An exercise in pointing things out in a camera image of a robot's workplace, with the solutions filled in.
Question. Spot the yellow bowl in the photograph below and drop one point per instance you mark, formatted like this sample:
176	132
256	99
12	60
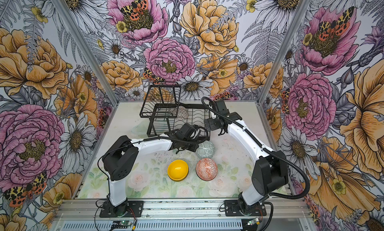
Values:
178	170

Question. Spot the red orange patterned bowl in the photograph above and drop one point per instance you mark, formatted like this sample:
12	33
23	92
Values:
206	169

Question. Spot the left green circuit board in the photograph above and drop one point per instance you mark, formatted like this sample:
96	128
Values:
123	225

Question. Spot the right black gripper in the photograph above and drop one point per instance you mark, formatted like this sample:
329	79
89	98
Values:
210	121

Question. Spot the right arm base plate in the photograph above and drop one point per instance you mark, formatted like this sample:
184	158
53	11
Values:
238	208

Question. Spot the aluminium front rail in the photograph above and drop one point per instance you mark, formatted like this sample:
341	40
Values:
176	209

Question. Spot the right green circuit board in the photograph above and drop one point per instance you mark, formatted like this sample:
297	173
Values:
255	221

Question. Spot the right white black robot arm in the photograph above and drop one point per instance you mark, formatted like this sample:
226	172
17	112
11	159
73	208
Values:
270	169

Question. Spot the brown dotted patterned bowl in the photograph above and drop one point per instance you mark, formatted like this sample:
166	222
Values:
180	113

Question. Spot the green circuit board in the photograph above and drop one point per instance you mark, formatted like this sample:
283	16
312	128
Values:
255	221
123	225

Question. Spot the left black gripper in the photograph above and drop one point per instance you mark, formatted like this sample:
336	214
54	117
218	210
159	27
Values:
194	147

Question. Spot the black wire dish rack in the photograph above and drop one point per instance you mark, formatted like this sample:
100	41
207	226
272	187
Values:
166	112

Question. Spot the green patterned bowl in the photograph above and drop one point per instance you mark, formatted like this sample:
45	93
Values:
206	150

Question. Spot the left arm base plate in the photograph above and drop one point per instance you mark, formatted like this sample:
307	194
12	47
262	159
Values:
128	209

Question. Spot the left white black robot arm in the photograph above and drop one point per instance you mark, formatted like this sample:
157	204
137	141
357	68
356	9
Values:
119	161

